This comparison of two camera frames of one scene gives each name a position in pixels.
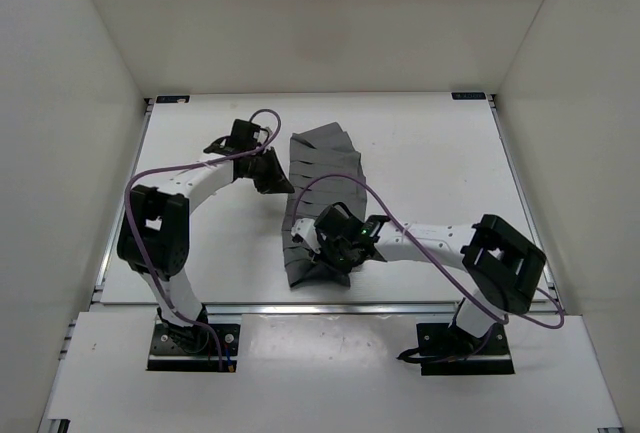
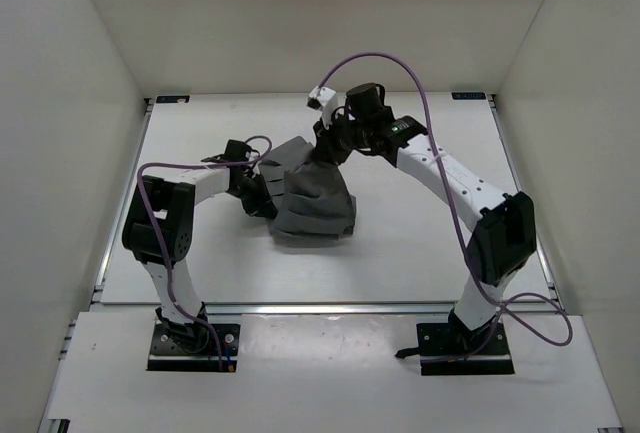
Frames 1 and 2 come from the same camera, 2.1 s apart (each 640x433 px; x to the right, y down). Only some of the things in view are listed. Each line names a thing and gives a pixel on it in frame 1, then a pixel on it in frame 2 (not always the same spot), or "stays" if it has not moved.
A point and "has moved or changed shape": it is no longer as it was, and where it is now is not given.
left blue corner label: [172, 98] stays
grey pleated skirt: [325, 169] has moved or changed shape
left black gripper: [278, 181] to [263, 206]
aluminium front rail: [334, 309] stays
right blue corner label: [468, 96] stays
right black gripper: [324, 241] to [326, 150]
